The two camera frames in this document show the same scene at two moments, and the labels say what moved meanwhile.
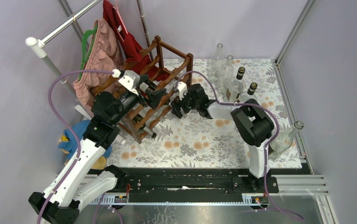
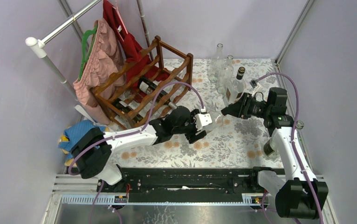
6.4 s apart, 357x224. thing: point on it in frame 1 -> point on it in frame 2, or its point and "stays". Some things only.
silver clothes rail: (37, 45) stays
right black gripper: (177, 103) -> (240, 109)
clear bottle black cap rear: (237, 86) stays
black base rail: (200, 180) stays
